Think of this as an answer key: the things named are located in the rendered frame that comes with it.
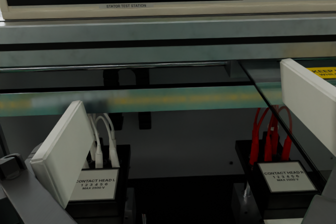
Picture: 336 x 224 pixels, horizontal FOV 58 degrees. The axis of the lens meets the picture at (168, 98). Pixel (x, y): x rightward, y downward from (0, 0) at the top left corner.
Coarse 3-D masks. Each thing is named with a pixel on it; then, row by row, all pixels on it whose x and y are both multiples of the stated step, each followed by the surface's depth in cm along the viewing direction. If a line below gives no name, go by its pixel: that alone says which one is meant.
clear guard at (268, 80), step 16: (240, 64) 35; (256, 64) 34; (272, 64) 34; (304, 64) 34; (320, 64) 33; (256, 80) 30; (272, 80) 30; (272, 96) 27; (272, 112) 25; (288, 112) 24; (288, 128) 22; (304, 128) 22; (304, 144) 21; (320, 144) 21; (320, 160) 19; (320, 176) 18
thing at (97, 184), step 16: (128, 144) 49; (128, 160) 46; (80, 176) 39; (96, 176) 39; (112, 176) 39; (80, 192) 37; (96, 192) 37; (112, 192) 37; (80, 208) 35; (96, 208) 36; (112, 208) 36
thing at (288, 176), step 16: (240, 144) 48; (240, 160) 47; (272, 160) 45; (288, 160) 41; (256, 176) 40; (272, 176) 39; (288, 176) 38; (304, 176) 38; (256, 192) 39; (272, 192) 36; (288, 192) 36; (304, 192) 36; (320, 192) 36; (272, 208) 37; (288, 208) 37; (304, 208) 37
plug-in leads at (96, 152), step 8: (96, 120) 43; (104, 120) 41; (112, 128) 43; (96, 136) 40; (112, 136) 43; (96, 144) 46; (112, 144) 41; (88, 152) 47; (96, 152) 41; (112, 152) 42; (96, 160) 42; (112, 160) 42
